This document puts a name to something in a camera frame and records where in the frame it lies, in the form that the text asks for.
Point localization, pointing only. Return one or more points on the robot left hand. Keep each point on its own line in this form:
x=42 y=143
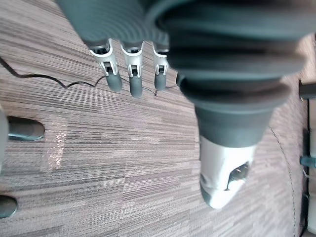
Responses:
x=222 y=61

